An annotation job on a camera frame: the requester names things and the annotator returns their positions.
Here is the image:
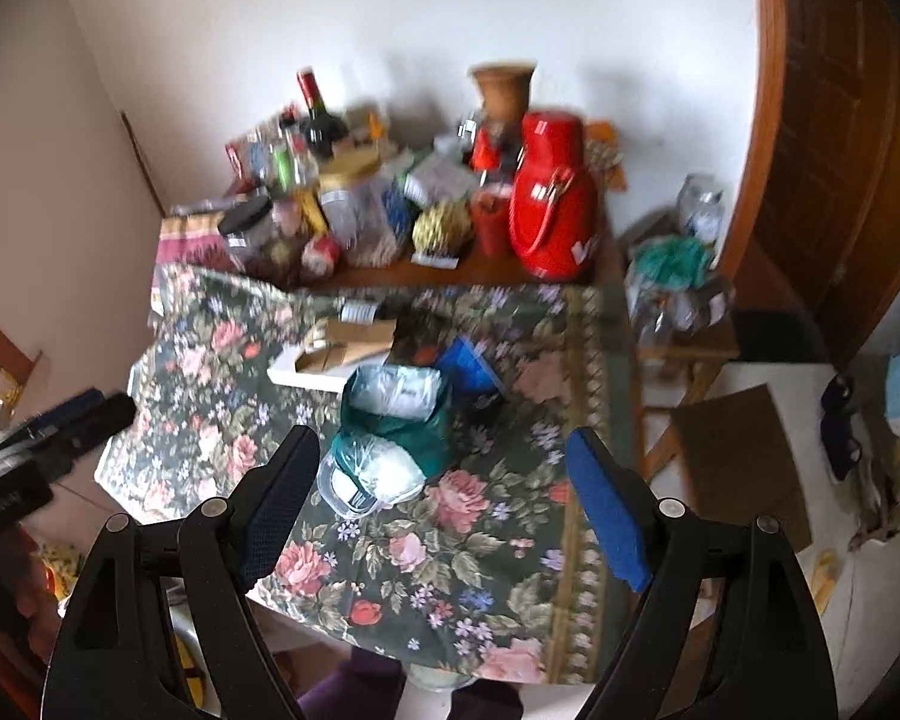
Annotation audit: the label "dark packet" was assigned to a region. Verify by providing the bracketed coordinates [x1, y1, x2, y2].
[390, 311, 451, 372]

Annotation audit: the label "brown clay vase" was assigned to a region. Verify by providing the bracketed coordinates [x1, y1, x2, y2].
[471, 64, 535, 128]

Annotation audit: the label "wooden door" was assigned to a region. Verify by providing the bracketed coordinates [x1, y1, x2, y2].
[750, 0, 900, 361]

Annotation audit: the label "floral tablecloth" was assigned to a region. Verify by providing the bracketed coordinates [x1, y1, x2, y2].
[94, 266, 646, 687]

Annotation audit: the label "dark shoes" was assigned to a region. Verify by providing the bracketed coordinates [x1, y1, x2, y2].
[821, 375, 863, 481]

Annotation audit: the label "clear jar with black lid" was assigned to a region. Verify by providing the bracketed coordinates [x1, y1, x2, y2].
[217, 195, 301, 286]

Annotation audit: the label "red cup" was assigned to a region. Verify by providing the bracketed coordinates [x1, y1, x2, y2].
[471, 184, 517, 256]

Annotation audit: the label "brown cardboard piece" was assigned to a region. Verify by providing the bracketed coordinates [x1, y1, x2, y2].
[304, 317, 398, 374]

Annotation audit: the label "clear jar with yellow lid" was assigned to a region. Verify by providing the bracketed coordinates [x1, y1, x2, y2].
[319, 154, 410, 267]

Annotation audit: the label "small red kettle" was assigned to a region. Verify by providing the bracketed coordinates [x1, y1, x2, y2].
[471, 127, 522, 173]

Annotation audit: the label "clear plastic lid container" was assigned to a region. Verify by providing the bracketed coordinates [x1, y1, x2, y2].
[316, 431, 428, 518]

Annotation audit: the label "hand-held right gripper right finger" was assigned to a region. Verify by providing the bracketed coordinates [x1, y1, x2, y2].
[566, 426, 841, 720]

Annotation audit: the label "wooden stool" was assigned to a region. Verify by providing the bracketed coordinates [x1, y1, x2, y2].
[630, 300, 743, 481]

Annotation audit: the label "brown doormat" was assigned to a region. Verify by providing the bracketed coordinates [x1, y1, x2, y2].
[671, 384, 815, 552]

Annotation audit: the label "dark wine bottle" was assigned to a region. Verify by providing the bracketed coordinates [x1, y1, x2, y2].
[295, 69, 350, 158]

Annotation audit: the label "glass jar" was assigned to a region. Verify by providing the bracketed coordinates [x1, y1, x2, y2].
[676, 174, 725, 241]

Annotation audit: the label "red thermos jug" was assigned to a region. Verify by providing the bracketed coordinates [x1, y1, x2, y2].
[508, 111, 599, 282]

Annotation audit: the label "pink patterned towel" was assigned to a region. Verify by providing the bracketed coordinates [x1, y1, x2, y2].
[154, 214, 233, 271]

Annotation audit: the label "yellow twine ball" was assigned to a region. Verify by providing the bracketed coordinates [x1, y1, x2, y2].
[411, 199, 475, 256]

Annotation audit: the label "yellow slipper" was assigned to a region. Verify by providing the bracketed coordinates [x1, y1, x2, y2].
[810, 549, 845, 612]

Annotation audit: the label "wooden table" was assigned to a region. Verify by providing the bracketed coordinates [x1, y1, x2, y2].
[150, 195, 631, 293]

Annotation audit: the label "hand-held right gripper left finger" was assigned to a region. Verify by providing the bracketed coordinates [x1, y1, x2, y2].
[41, 424, 322, 720]

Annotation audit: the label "blue plastic cup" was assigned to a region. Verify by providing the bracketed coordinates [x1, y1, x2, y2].
[435, 336, 507, 410]

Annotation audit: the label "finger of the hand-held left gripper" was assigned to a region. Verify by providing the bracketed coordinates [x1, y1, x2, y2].
[34, 392, 137, 479]
[0, 388, 106, 457]

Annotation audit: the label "pile of plastic bags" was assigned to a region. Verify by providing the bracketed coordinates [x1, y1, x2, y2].
[624, 236, 736, 346]

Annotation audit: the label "white cardboard box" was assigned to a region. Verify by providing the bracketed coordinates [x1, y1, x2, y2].
[268, 345, 353, 393]

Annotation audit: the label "green plastic bag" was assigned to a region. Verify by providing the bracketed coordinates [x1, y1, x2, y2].
[340, 364, 455, 477]

